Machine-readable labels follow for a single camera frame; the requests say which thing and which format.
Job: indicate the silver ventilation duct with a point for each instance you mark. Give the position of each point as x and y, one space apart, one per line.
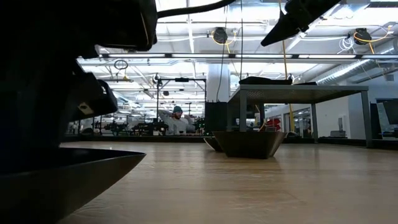
357 67

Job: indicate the black monitor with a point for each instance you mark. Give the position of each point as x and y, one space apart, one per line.
390 113

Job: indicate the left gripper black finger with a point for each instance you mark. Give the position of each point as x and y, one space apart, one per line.
15 133
53 124

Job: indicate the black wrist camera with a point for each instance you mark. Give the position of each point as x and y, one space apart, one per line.
93 99

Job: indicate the red storage rack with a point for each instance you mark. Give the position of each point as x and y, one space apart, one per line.
274 124

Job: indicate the grey perforated metal shelf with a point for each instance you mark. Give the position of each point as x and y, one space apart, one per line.
295 93

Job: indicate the person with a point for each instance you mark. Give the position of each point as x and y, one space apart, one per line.
177 124

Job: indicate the long ceiling light strip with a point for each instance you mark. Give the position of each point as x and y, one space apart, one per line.
202 56

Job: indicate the black distant station frame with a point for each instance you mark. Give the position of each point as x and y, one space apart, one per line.
182 80

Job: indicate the black cabinet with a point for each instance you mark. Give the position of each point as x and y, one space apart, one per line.
214 121

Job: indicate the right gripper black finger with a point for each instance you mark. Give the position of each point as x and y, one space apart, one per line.
286 29

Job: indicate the black aluminium table frame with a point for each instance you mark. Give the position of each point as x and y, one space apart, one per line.
140 138

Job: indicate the white building column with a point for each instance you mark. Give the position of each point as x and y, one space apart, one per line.
214 82

